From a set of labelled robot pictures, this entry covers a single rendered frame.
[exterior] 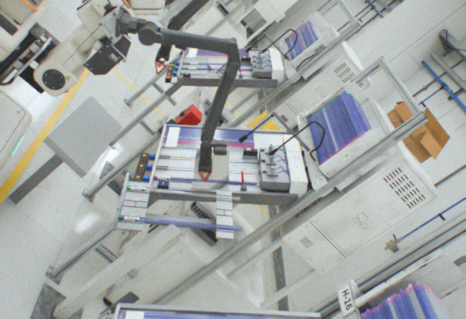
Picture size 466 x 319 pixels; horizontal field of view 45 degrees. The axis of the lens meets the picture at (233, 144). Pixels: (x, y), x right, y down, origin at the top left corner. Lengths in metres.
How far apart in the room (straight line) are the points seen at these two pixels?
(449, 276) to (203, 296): 1.49
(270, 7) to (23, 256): 4.97
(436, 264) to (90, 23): 1.71
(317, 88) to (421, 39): 2.13
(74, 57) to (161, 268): 1.14
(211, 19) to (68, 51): 4.68
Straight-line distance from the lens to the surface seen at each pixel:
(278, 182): 2.65
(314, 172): 2.67
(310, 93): 4.00
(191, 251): 2.84
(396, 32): 5.82
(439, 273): 1.90
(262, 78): 3.96
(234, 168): 2.84
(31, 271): 2.97
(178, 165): 2.85
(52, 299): 2.94
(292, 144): 2.96
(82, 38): 2.63
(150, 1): 2.49
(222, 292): 3.01
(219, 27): 7.18
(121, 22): 2.37
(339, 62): 3.95
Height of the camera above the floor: 1.96
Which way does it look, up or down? 18 degrees down
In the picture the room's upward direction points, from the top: 52 degrees clockwise
